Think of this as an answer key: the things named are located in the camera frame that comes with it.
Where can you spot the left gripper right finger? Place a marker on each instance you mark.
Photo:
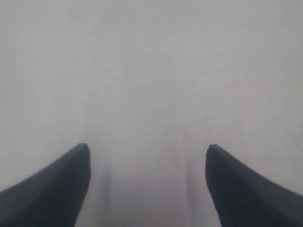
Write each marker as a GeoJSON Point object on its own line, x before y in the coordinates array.
{"type": "Point", "coordinates": [244, 198]}

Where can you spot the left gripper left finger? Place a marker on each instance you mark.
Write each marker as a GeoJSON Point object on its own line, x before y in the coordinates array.
{"type": "Point", "coordinates": [53, 197]}

